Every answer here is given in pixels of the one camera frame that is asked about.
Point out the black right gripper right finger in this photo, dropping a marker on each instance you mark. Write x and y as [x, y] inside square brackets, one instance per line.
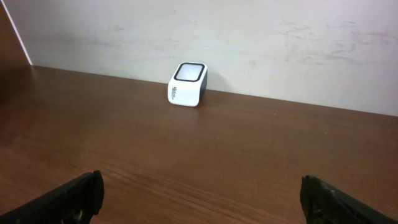
[323, 203]

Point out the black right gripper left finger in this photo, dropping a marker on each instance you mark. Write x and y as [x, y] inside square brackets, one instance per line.
[77, 201]

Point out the white barcode scanner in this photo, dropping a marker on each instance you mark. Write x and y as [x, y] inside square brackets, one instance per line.
[188, 84]

